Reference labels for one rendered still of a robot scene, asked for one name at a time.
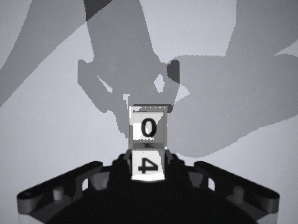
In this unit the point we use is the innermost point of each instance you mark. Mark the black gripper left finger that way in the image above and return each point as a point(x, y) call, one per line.
point(36, 205)

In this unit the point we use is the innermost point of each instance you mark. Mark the white rectangular tray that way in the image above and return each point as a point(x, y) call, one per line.
point(162, 109)

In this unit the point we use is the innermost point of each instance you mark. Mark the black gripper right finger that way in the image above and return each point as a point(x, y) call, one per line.
point(260, 202)

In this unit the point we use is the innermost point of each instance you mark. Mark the white cube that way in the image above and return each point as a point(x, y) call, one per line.
point(148, 161)
point(148, 127)

